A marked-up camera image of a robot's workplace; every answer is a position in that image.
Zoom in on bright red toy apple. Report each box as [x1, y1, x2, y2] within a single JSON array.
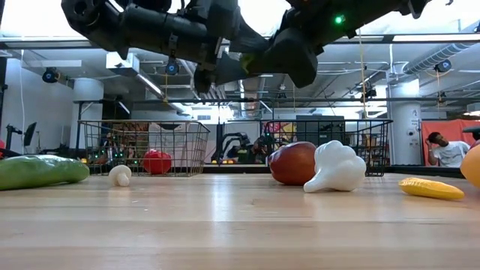
[[142, 148, 173, 176]]

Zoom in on person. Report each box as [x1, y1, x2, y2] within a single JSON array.
[[425, 130, 472, 169]]

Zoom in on bronze wire basket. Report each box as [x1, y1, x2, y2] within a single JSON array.
[[77, 119, 211, 178]]

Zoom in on black wire basket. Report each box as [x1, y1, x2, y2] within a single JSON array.
[[261, 118, 394, 177]]

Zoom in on white ceiling air unit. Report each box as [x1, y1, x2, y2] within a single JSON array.
[[105, 52, 140, 76]]

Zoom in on yellow toy corn cob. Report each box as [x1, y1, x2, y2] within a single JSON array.
[[397, 177, 466, 202]]

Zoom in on black distant frame beam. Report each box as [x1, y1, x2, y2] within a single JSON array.
[[73, 96, 480, 105]]

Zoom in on silver flexible duct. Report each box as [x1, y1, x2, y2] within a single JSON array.
[[403, 41, 480, 75]]

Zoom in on white toy mushroom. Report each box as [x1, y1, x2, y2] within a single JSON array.
[[107, 164, 133, 188]]

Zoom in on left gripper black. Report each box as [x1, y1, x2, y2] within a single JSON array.
[[185, 0, 269, 94]]

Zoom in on colourful wall poster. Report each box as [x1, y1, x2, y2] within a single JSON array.
[[261, 121, 297, 149]]

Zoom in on grey overhead frame beam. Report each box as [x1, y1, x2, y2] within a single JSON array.
[[0, 32, 480, 50]]

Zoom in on black table frame rails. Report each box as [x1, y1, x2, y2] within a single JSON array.
[[88, 163, 465, 179]]

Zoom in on green toy cucumber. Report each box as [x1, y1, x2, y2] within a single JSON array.
[[0, 154, 91, 192]]

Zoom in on white round column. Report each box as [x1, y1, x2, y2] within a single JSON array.
[[70, 77, 105, 151], [388, 78, 423, 167]]

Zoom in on dark red round toy fruit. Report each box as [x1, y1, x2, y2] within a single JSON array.
[[268, 141, 318, 187]]

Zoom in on black monitor back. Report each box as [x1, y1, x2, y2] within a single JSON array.
[[295, 115, 346, 148]]

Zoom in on black vertical post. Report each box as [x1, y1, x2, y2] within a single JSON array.
[[0, 58, 8, 127]]

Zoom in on white toy garlic bulb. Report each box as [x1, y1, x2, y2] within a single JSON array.
[[302, 140, 368, 194]]

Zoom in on black hanging ceiling camera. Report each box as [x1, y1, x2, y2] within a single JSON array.
[[41, 67, 60, 84], [164, 59, 180, 77], [433, 58, 453, 74]]

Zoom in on black monitor on arm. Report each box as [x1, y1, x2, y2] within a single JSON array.
[[5, 121, 38, 151]]

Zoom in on orange-red hanging cloth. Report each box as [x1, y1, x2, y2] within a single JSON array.
[[421, 118, 480, 168]]

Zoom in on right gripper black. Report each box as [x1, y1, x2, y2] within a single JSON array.
[[258, 0, 413, 89]]

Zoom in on orange toy citrus fruit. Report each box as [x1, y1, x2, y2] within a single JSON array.
[[460, 145, 480, 191]]

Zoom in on black background stand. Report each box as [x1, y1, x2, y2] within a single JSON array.
[[209, 104, 233, 163]]

